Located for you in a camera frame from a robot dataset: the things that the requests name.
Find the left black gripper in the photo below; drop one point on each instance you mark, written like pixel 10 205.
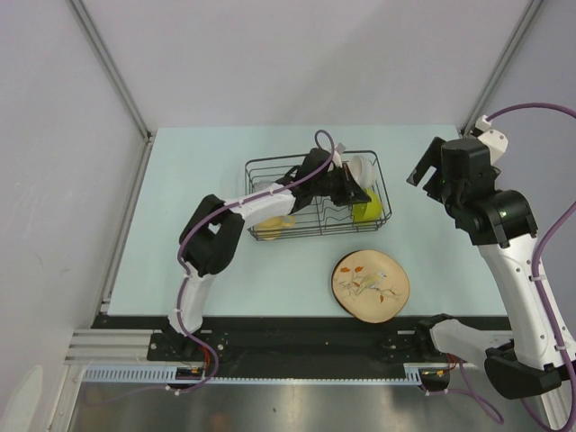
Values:
pixel 349 192

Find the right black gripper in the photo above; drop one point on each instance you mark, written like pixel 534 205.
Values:
pixel 432 157

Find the yellow-green bowl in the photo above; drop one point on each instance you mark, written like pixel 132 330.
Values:
pixel 368 211

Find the white bowl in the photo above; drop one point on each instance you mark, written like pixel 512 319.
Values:
pixel 362 171

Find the black wire dish rack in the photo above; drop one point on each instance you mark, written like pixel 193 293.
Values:
pixel 321 216

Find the bird pattern plate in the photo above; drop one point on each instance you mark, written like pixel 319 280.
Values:
pixel 370 286

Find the yellow mug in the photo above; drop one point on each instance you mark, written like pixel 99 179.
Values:
pixel 271 229

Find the clear plastic cup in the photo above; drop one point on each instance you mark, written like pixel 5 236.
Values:
pixel 261 186

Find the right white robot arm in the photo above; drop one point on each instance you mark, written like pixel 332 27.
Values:
pixel 502 226

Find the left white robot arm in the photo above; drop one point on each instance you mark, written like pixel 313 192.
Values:
pixel 210 239

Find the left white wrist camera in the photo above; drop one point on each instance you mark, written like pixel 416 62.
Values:
pixel 338 153

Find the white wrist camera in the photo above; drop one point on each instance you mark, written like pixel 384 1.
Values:
pixel 490 137
pixel 338 153

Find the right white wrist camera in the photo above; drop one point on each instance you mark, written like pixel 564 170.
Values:
pixel 490 137

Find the white slotted cable duct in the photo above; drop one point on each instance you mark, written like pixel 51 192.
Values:
pixel 406 375

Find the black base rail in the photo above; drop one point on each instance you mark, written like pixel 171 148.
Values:
pixel 321 347

